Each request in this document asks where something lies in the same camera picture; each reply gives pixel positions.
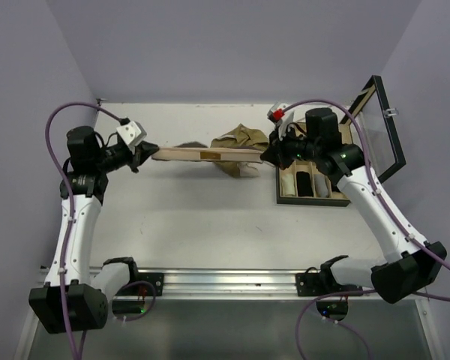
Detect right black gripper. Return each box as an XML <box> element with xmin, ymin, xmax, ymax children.
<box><xmin>262</xmin><ymin>121</ymin><xmax>321</xmax><ymax>169</ymax></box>

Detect brown underwear beige waistband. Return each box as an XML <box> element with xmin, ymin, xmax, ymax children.
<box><xmin>151</xmin><ymin>142</ymin><xmax>263</xmax><ymax>164</ymax></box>

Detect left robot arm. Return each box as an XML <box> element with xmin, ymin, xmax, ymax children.
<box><xmin>28</xmin><ymin>121</ymin><xmax>159</xmax><ymax>334</ymax></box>

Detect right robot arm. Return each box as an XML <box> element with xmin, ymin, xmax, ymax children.
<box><xmin>260</xmin><ymin>107</ymin><xmax>447</xmax><ymax>304</ymax></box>

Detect khaki crumpled underwear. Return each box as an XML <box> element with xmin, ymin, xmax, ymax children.
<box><xmin>211</xmin><ymin>124</ymin><xmax>269</xmax><ymax>179</ymax></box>

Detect rolled cream underwear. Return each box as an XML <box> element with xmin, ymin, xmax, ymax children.
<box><xmin>280</xmin><ymin>171</ymin><xmax>297</xmax><ymax>197</ymax></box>

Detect rolled black underwear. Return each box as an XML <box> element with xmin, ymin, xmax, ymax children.
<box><xmin>296</xmin><ymin>171</ymin><xmax>314</xmax><ymax>197</ymax></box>

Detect rolled grey underwear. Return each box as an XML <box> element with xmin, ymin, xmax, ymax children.
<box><xmin>313</xmin><ymin>173</ymin><xmax>330</xmax><ymax>198</ymax></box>

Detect black compartment storage box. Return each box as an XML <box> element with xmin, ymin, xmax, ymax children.
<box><xmin>276</xmin><ymin>75</ymin><xmax>406</xmax><ymax>207</ymax></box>

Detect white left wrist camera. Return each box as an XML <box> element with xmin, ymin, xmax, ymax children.
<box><xmin>116</xmin><ymin>118</ymin><xmax>147</xmax><ymax>149</ymax></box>

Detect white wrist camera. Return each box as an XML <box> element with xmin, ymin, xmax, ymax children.
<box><xmin>267</xmin><ymin>102</ymin><xmax>294</xmax><ymax>140</ymax></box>
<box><xmin>116</xmin><ymin>118</ymin><xmax>147</xmax><ymax>149</ymax></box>

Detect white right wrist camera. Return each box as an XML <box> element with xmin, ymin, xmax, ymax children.
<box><xmin>267</xmin><ymin>102</ymin><xmax>294</xmax><ymax>140</ymax></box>

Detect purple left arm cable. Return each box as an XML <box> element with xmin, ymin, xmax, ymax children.
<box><xmin>46</xmin><ymin>101</ymin><xmax>157</xmax><ymax>360</ymax></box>

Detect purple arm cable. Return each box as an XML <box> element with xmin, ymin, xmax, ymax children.
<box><xmin>280</xmin><ymin>99</ymin><xmax>450</xmax><ymax>360</ymax></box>
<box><xmin>46</xmin><ymin>101</ymin><xmax>157</xmax><ymax>360</ymax></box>

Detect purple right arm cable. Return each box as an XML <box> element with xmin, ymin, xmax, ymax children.
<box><xmin>280</xmin><ymin>99</ymin><xmax>450</xmax><ymax>360</ymax></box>

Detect aluminium mounting rail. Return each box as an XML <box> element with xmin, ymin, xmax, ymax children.
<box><xmin>37</xmin><ymin>266</ymin><xmax>427</xmax><ymax>301</ymax></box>

